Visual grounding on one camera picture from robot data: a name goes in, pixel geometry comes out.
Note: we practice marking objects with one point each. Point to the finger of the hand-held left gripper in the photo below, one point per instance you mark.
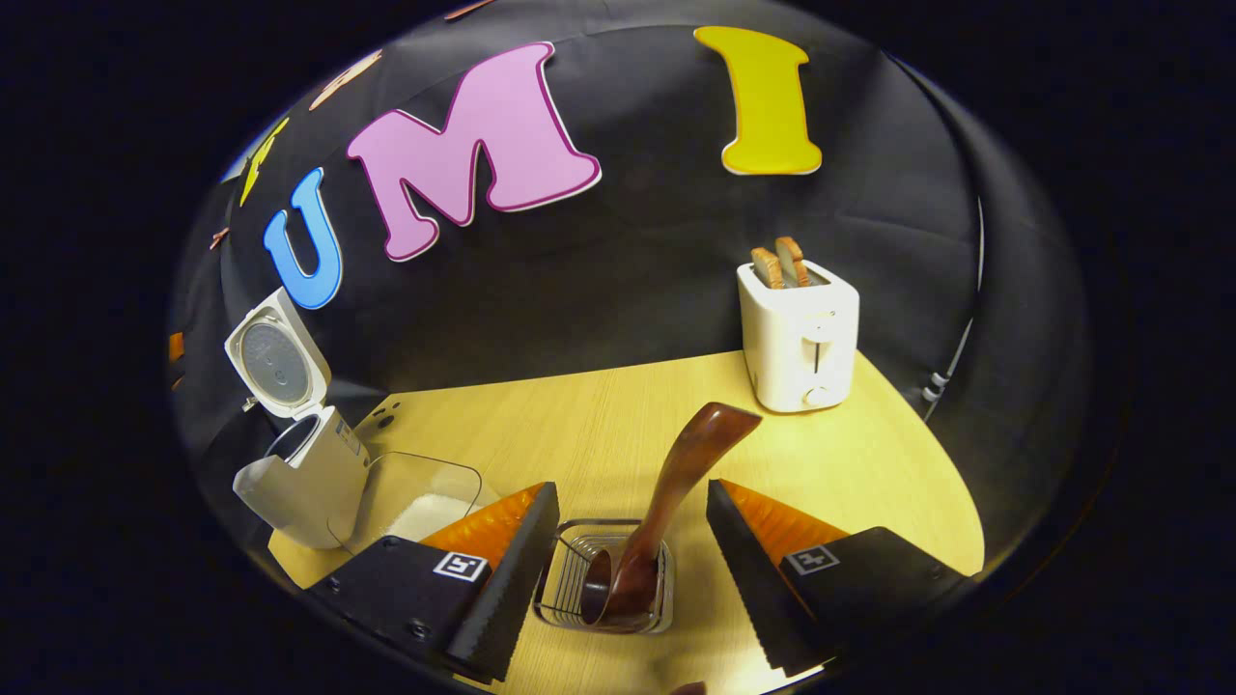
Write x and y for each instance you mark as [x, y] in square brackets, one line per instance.
[176, 349]

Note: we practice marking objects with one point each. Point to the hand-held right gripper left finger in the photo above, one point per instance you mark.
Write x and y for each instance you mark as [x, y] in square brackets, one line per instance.
[512, 579]

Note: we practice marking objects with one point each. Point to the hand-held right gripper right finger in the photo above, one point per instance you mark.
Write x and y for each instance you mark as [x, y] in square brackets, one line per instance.
[748, 569]

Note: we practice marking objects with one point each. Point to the white rice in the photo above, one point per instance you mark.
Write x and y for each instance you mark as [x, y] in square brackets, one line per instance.
[430, 516]

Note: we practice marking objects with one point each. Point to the brown wooden spoon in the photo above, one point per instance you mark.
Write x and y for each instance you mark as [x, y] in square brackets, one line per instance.
[690, 454]

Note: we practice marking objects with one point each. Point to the white rice cooker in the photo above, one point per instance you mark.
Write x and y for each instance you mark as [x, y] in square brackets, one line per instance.
[323, 483]

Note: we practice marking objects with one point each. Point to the copper cloth clip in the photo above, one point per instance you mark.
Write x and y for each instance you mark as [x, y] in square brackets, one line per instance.
[220, 237]

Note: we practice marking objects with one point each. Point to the clear plastic container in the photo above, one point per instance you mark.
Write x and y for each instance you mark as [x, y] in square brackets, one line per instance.
[425, 475]

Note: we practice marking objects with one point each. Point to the white toaster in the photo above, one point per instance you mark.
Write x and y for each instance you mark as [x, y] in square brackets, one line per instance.
[797, 338]

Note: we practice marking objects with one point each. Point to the toasted bread slice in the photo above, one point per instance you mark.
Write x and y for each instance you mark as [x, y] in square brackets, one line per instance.
[794, 261]
[768, 268]

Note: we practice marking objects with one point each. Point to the black backdrop cloth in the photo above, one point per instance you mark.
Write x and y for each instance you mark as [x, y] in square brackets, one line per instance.
[628, 270]

